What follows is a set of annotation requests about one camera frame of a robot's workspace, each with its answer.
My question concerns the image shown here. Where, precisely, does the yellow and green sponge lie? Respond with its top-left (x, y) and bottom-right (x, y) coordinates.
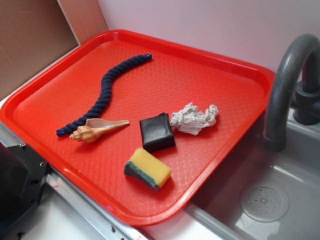
top-left (123, 147), bottom-right (172, 191)

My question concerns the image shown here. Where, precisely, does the black square block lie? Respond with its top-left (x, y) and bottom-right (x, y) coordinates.
top-left (139, 112), bottom-right (176, 153)

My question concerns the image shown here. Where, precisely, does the red plastic tray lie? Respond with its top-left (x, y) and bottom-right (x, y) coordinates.
top-left (0, 30), bottom-right (274, 226)

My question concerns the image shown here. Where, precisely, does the crumpled white cloth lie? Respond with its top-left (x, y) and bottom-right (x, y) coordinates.
top-left (170, 102), bottom-right (219, 136)

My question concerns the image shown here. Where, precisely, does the tan spiral seashell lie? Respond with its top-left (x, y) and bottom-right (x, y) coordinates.
top-left (69, 118), bottom-right (130, 144)

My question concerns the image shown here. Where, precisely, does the grey plastic sink basin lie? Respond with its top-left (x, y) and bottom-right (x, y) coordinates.
top-left (185, 118), bottom-right (320, 240)

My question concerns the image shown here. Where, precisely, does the round sink drain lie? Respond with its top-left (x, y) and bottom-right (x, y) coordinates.
top-left (239, 181), bottom-right (290, 223)

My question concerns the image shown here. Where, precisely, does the grey curved faucet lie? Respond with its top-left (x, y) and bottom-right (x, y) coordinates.
top-left (263, 34), bottom-right (320, 152)

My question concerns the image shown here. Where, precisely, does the brown cardboard panel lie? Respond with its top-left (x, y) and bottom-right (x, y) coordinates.
top-left (0, 0), bottom-right (108, 99)

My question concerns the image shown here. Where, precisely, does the navy blue twisted rope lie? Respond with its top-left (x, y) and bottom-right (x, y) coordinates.
top-left (55, 53), bottom-right (153, 138)

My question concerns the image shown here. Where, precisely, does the black metal bracket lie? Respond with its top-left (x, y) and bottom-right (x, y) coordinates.
top-left (0, 144), bottom-right (49, 236)

